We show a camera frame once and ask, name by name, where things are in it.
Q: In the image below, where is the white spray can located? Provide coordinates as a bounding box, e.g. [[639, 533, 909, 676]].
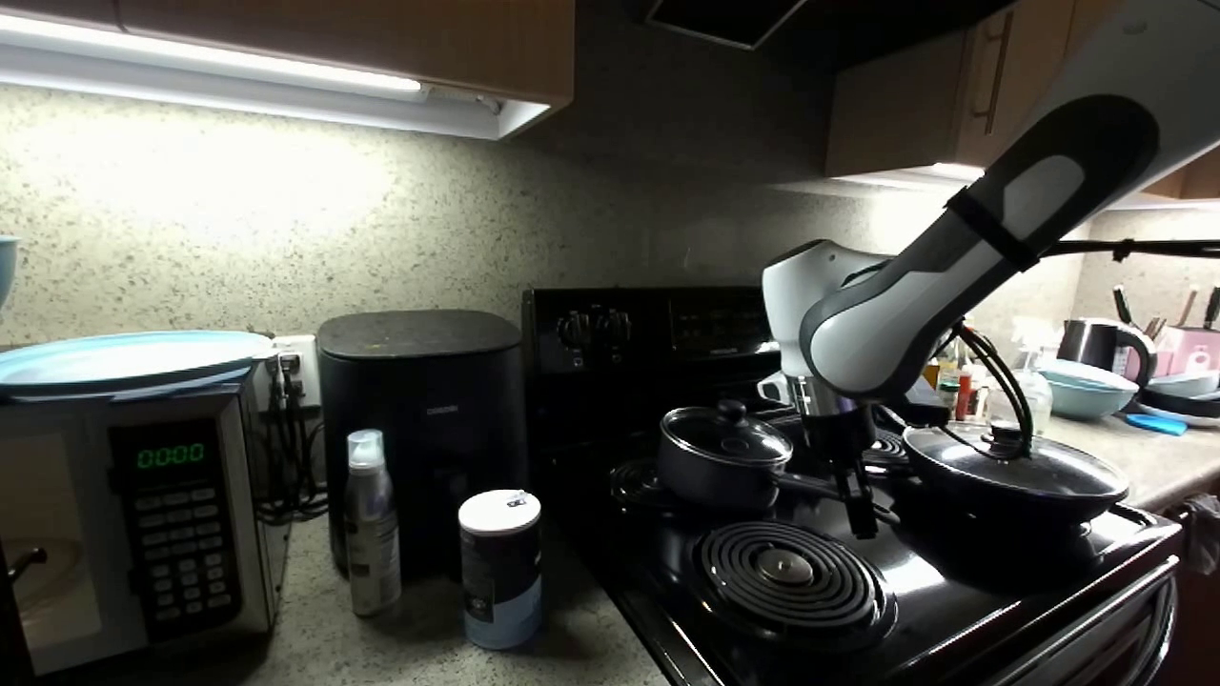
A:
[[348, 428, 402, 619]]

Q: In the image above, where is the wooden upper cabinet right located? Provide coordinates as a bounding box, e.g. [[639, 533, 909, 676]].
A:
[[826, 0, 1220, 194]]

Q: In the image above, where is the black pot with glass lid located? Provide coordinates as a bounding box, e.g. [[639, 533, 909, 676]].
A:
[[655, 405, 834, 514]]

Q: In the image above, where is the black electric stove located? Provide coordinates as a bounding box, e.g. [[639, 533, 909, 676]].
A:
[[524, 287, 1183, 686]]

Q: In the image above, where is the silver microwave oven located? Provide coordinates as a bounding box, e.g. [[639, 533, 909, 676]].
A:
[[0, 375, 289, 676]]

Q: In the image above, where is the front left coil burner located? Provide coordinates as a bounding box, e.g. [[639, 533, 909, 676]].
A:
[[685, 517, 897, 652]]

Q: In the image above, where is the black range hood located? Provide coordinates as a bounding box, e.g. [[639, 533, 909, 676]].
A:
[[632, 0, 1009, 63]]

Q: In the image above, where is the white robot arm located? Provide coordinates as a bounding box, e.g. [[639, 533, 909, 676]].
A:
[[764, 0, 1220, 537]]

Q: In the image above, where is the black air fryer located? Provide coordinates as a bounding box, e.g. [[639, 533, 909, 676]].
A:
[[318, 310, 529, 578]]

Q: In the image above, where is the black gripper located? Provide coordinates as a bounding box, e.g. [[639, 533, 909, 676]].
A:
[[798, 394, 878, 537]]

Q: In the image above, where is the blue white salt canister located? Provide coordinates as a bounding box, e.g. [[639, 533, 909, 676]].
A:
[[459, 488, 540, 652]]

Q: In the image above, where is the light blue bowl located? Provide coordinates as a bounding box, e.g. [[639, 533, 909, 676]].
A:
[[1039, 359, 1136, 419]]

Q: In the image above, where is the under cabinet light strip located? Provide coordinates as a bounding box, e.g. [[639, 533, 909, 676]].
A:
[[0, 9, 552, 141]]

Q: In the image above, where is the black frying pan with lid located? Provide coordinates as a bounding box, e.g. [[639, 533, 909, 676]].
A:
[[904, 428, 1130, 522]]

